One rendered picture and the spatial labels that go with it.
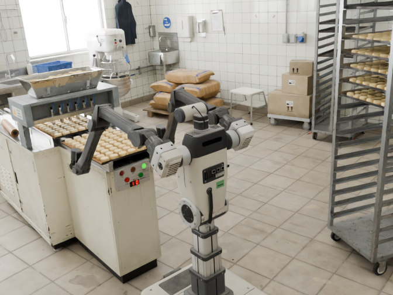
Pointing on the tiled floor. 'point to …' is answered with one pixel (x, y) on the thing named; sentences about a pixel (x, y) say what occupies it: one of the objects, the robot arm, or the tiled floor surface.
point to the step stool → (249, 99)
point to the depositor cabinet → (37, 186)
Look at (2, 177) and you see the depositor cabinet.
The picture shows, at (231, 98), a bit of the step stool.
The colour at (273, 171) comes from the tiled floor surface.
